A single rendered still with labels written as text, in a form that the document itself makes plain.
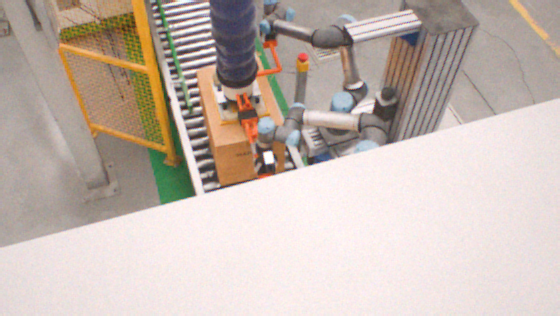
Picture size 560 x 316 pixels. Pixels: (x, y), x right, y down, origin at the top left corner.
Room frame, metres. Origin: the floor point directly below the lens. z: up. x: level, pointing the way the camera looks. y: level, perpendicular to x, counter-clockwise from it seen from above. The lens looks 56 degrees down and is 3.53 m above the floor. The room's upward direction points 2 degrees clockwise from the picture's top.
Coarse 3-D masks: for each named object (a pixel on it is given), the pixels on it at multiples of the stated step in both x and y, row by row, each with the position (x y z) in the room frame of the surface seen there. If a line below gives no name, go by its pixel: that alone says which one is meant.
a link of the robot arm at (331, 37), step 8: (272, 16) 2.27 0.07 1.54; (264, 24) 2.21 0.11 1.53; (272, 24) 2.20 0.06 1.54; (280, 24) 2.18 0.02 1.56; (288, 24) 2.17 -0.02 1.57; (296, 24) 2.16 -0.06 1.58; (264, 32) 2.20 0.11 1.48; (280, 32) 2.16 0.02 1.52; (288, 32) 2.13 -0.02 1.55; (296, 32) 2.10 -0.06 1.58; (304, 32) 2.09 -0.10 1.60; (312, 32) 2.06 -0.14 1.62; (320, 32) 2.05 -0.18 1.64; (328, 32) 2.04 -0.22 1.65; (336, 32) 2.04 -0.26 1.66; (304, 40) 2.06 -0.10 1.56; (312, 40) 2.03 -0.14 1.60; (320, 40) 2.01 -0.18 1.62; (328, 40) 2.00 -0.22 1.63; (336, 40) 2.01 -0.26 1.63; (320, 48) 2.01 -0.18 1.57; (328, 48) 2.00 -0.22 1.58
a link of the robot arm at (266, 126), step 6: (264, 120) 1.54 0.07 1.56; (270, 120) 1.54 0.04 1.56; (258, 126) 1.51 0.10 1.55; (264, 126) 1.50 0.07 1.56; (270, 126) 1.50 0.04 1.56; (258, 132) 1.51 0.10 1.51; (264, 132) 1.49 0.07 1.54; (270, 132) 1.49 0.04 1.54; (258, 138) 1.50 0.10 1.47; (264, 138) 1.49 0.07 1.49; (270, 138) 1.48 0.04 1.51
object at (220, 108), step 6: (210, 84) 2.16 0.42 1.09; (216, 90) 2.11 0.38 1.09; (222, 90) 2.11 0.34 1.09; (216, 96) 2.07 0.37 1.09; (216, 102) 2.02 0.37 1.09; (228, 102) 2.02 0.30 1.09; (216, 108) 1.98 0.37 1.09; (222, 108) 1.97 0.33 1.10; (228, 108) 1.98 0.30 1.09; (222, 114) 1.93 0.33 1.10; (222, 120) 1.89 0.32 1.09; (234, 120) 1.90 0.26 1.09
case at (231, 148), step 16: (208, 80) 2.21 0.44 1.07; (208, 96) 2.08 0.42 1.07; (272, 96) 2.10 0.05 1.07; (208, 112) 1.96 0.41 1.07; (272, 112) 1.98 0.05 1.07; (208, 128) 2.00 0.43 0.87; (224, 128) 1.85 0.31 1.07; (240, 128) 1.86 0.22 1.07; (224, 144) 1.74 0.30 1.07; (240, 144) 1.76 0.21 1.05; (224, 160) 1.73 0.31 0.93; (240, 160) 1.76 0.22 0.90; (224, 176) 1.73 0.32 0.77; (240, 176) 1.76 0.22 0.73; (256, 176) 1.79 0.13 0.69
